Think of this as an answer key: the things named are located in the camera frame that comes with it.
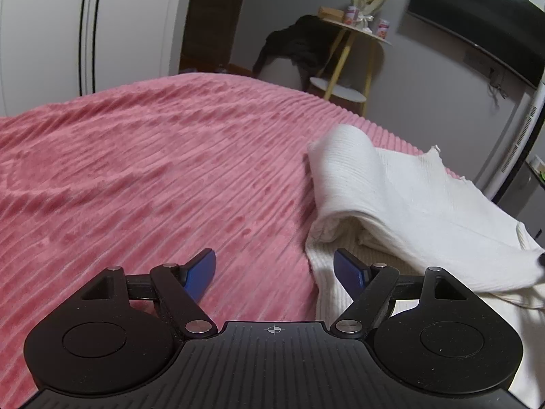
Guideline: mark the pink labelled can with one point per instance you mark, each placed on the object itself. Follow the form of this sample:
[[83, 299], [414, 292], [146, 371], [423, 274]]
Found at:
[[383, 28], [351, 15]]

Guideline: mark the tan cardboard box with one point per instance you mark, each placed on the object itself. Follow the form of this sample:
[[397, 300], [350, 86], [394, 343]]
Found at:
[[331, 13]]

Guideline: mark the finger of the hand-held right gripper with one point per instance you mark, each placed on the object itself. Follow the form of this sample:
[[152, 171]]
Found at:
[[541, 266]]

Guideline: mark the yellow-legged side table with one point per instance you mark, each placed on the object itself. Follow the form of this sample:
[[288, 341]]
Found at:
[[340, 89]]

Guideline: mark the brown door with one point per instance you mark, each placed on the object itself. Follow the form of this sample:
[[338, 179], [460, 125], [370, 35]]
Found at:
[[208, 17]]

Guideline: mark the white round pouf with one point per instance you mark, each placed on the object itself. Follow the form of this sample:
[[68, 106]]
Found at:
[[279, 73]]

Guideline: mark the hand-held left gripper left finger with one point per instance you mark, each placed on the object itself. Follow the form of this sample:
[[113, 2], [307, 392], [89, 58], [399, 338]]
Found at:
[[200, 266]]

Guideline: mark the pink ribbed blanket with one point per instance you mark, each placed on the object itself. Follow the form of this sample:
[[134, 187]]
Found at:
[[149, 179]]

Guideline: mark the black wall television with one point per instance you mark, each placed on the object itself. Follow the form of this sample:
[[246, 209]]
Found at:
[[477, 4]]

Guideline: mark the white wardrobe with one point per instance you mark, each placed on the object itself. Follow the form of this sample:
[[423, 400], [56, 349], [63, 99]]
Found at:
[[42, 30]]

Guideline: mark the green cloth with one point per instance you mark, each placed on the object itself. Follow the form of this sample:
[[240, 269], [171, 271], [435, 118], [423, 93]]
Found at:
[[540, 174]]

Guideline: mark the white knit sweater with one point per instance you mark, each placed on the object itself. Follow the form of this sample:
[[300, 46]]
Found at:
[[404, 187]]

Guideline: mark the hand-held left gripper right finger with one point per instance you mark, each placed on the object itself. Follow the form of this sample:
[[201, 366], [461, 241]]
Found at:
[[347, 266]]

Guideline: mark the white tower fan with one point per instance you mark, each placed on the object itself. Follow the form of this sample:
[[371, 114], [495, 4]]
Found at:
[[521, 136]]

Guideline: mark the black clothes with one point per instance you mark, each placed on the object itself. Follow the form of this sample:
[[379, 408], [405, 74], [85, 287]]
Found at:
[[298, 40]]

